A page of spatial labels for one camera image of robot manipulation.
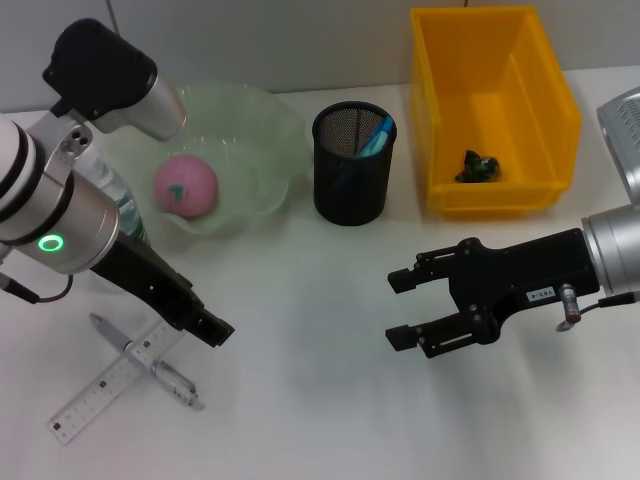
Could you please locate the clear plastic ruler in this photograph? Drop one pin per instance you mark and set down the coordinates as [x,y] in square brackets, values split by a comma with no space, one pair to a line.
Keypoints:
[90,400]

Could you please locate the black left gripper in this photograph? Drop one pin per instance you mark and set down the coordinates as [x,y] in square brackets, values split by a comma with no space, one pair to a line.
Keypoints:
[145,280]

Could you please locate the yellow plastic bin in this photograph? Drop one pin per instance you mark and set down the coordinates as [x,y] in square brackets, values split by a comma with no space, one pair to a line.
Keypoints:
[460,75]

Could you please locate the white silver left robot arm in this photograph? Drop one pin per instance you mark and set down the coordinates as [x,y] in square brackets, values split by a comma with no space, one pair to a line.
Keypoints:
[45,210]

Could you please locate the pink peach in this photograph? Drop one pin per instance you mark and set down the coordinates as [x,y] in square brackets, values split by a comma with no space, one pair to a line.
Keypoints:
[190,185]

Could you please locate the silver clear pen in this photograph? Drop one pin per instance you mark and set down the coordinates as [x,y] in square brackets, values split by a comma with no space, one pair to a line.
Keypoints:
[170,380]

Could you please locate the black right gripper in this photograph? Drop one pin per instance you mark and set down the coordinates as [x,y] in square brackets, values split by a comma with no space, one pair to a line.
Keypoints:
[525,275]

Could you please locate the dark green plastic wrapper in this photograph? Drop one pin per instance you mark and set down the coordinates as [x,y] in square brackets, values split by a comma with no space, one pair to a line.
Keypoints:
[477,167]

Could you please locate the clear water bottle green label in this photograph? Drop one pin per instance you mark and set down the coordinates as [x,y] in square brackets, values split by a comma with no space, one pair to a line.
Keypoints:
[127,210]

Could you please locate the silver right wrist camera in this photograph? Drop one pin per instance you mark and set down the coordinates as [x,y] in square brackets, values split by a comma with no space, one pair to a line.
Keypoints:
[625,140]

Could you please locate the translucent green fruit bowl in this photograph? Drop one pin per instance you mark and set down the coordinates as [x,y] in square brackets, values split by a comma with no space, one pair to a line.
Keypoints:
[250,150]

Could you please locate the black mesh pen holder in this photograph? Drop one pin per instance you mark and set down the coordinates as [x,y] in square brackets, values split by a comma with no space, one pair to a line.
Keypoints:
[350,195]

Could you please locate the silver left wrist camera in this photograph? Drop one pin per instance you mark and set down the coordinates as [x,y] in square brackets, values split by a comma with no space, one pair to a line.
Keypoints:
[110,85]

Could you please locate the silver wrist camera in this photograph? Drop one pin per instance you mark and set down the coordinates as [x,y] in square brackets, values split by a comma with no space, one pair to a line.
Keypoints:
[110,85]
[625,140]

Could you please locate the blue scissors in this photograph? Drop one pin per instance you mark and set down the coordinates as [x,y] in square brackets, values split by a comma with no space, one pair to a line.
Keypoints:
[377,140]

